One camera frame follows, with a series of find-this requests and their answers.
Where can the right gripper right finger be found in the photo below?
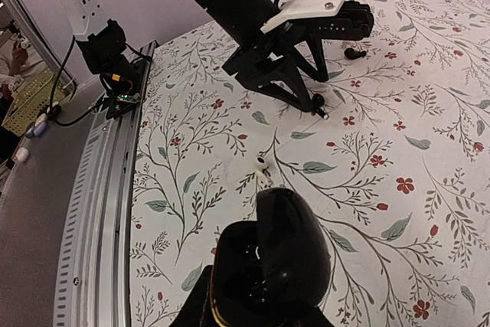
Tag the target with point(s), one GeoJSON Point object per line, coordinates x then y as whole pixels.
{"type": "Point", "coordinates": [309, 316]}

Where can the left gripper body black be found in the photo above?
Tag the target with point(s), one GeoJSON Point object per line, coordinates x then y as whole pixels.
{"type": "Point", "coordinates": [262, 58]}

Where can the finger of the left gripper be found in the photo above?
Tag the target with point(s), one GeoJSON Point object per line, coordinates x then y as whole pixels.
{"type": "Point", "coordinates": [284, 82]}
{"type": "Point", "coordinates": [314, 55]}

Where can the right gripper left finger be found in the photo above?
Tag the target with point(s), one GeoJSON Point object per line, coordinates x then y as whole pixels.
{"type": "Point", "coordinates": [196, 311]}

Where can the black wireless earbud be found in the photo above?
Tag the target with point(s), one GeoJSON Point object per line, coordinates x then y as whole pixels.
{"type": "Point", "coordinates": [353, 54]}
{"type": "Point", "coordinates": [318, 102]}

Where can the black earbud charging case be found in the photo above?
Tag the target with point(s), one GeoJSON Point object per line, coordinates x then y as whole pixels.
{"type": "Point", "coordinates": [264, 269]}

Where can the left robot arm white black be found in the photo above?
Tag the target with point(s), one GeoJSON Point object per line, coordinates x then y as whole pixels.
{"type": "Point", "coordinates": [86, 17]}

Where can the floral patterned table mat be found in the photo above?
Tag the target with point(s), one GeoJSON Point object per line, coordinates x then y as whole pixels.
{"type": "Point", "coordinates": [398, 175]}

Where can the yellow mesh basket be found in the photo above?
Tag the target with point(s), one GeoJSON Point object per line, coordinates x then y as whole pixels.
{"type": "Point", "coordinates": [29, 99]}

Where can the person in background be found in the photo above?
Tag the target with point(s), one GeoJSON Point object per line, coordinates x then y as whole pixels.
{"type": "Point", "coordinates": [13, 60]}

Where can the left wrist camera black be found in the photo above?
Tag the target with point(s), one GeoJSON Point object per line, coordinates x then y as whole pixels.
{"type": "Point", "coordinates": [354, 22]}

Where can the white wireless earbud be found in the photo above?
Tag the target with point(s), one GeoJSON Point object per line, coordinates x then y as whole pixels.
{"type": "Point", "coordinates": [261, 166]}

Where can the aluminium front rail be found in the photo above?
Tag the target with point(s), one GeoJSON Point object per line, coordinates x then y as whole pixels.
{"type": "Point", "coordinates": [92, 284]}

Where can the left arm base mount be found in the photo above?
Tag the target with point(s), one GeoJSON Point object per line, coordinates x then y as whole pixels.
{"type": "Point", "coordinates": [120, 68]}

